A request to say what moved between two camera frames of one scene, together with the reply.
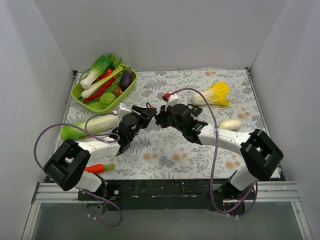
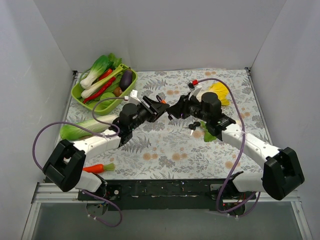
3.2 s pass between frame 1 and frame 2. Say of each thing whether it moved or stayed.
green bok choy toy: stayed
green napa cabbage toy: stayed
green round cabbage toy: stayed
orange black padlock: moved
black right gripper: moved
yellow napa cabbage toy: stayed
